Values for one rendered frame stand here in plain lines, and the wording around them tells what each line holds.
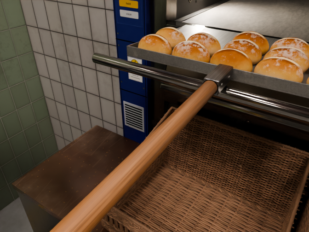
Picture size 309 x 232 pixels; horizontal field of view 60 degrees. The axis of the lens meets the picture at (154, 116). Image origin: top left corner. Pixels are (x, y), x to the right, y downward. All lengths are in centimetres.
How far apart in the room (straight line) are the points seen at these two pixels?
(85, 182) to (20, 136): 77
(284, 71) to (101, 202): 45
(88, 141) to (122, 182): 111
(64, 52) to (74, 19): 22
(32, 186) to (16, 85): 69
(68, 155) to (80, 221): 107
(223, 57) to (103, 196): 43
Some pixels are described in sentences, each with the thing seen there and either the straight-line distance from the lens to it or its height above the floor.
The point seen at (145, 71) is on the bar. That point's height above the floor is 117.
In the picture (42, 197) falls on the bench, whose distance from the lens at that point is 121.
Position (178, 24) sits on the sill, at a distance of 105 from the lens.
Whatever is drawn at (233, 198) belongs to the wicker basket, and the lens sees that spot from 115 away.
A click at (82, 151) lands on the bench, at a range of 136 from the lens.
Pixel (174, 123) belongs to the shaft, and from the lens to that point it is 41.
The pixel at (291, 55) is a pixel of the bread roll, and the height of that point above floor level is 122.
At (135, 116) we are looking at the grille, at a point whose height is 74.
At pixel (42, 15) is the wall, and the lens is 157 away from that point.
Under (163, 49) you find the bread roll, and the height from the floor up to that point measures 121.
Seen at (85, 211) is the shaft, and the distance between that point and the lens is 30.
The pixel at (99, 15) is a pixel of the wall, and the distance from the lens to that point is 126.
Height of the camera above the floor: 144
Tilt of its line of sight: 33 degrees down
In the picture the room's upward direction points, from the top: straight up
